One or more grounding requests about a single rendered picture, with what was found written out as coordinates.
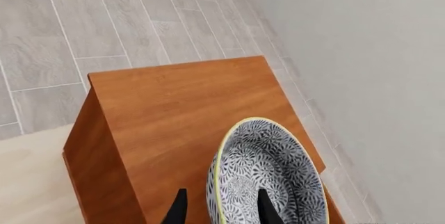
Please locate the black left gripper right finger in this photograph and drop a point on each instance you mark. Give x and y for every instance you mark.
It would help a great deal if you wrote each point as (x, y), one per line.
(267, 208)

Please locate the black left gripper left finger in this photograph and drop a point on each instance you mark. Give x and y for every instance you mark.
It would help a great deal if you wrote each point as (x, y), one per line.
(177, 209)

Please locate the wooden cabinet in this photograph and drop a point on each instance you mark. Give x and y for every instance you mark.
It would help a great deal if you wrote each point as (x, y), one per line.
(167, 119)

